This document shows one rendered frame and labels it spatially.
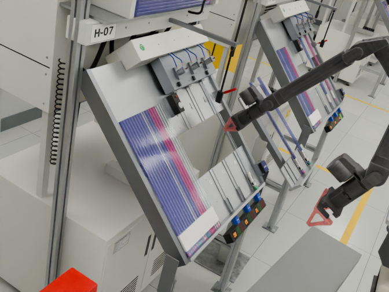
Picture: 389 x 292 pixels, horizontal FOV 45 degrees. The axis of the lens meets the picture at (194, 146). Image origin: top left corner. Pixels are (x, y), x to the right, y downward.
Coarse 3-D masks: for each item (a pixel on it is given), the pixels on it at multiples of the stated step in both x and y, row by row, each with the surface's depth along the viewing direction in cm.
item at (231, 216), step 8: (264, 184) 208; (256, 192) 201; (248, 200) 194; (240, 208) 188; (232, 216) 182; (224, 224) 176; (216, 232) 171; (208, 240) 166; (200, 248) 162; (192, 256) 157
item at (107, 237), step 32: (96, 128) 241; (0, 160) 199; (32, 160) 204; (96, 160) 215; (0, 192) 194; (32, 192) 185; (96, 192) 194; (128, 192) 199; (0, 224) 202; (32, 224) 190; (96, 224) 178; (128, 224) 182; (0, 256) 210; (32, 256) 198; (64, 256) 186; (96, 256) 177; (128, 256) 194; (160, 256) 229; (32, 288) 206; (128, 288) 209
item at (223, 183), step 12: (228, 156) 197; (216, 168) 188; (228, 168) 194; (240, 168) 202; (252, 168) 209; (204, 180) 179; (216, 180) 186; (228, 180) 192; (240, 180) 199; (216, 192) 183; (228, 192) 189; (240, 192) 195; (216, 204) 180; (228, 204) 186
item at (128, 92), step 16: (112, 64) 161; (96, 80) 152; (112, 80) 158; (128, 80) 164; (144, 80) 171; (208, 80) 205; (112, 96) 156; (128, 96) 162; (144, 96) 168; (160, 96) 175; (192, 96) 191; (128, 112) 159; (192, 112) 188; (208, 112) 197; (176, 128) 176
